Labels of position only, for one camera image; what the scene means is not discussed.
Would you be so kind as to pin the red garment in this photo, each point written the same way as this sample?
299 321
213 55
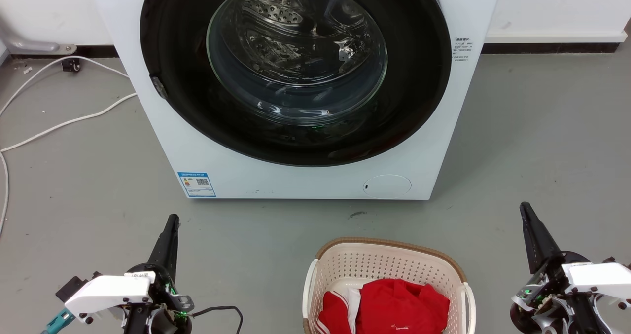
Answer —
399 307

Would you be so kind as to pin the grey metal stand foot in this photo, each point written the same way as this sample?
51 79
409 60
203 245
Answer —
29 45

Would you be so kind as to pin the white front-load washing machine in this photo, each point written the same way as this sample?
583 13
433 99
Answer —
300 182

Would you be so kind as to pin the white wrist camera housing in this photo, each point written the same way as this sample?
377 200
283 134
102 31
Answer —
106 293
599 277

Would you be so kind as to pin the teal connector piece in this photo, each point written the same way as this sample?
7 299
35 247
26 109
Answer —
58 322

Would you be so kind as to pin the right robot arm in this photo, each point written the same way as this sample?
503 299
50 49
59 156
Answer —
586 319

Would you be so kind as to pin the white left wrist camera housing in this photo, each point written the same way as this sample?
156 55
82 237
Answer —
106 293

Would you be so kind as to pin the blue energy label sticker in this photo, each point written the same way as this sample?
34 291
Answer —
196 184

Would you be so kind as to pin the black round washer door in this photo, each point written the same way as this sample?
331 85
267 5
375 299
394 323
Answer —
172 77

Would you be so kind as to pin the white perforated laundry basket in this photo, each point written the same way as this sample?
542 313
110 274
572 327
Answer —
379 264

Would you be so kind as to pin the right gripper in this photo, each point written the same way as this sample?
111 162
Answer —
547 287

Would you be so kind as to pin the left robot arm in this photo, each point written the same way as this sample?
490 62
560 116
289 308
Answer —
135 324

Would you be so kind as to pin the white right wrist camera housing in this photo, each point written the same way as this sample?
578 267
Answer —
599 277

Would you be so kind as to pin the round white filter cover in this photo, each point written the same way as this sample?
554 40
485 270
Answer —
387 186

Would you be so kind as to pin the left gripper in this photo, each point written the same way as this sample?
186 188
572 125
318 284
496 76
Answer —
165 294

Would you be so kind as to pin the white garment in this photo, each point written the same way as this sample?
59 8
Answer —
354 307

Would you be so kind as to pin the black caster wheel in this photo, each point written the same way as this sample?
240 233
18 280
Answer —
72 65

